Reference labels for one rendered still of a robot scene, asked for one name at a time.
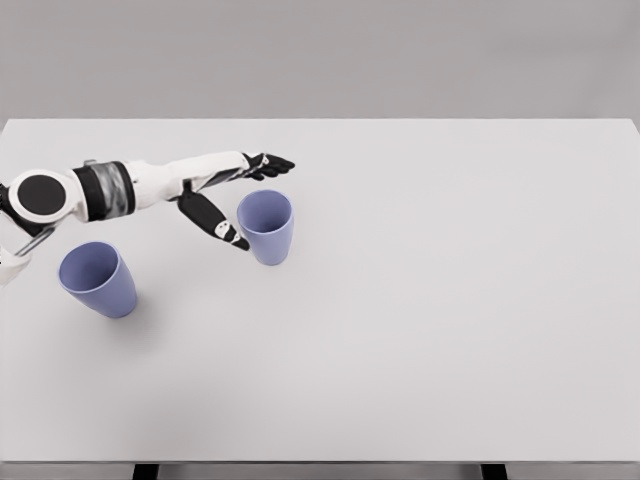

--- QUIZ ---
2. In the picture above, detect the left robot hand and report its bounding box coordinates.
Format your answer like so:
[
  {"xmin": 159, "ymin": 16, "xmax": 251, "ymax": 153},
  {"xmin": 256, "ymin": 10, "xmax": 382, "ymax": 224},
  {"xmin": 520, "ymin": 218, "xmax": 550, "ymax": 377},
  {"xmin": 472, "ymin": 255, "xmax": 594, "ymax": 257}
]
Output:
[{"xmin": 165, "ymin": 150, "xmax": 296, "ymax": 252}]

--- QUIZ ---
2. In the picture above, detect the blue plastic cup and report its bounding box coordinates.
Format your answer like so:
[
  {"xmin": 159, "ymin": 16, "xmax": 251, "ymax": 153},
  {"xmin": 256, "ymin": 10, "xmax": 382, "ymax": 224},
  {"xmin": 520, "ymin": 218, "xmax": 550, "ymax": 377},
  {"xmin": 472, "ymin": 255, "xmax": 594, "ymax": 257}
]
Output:
[
  {"xmin": 58, "ymin": 241, "xmax": 138, "ymax": 320},
  {"xmin": 235, "ymin": 189, "xmax": 295, "ymax": 267}
]

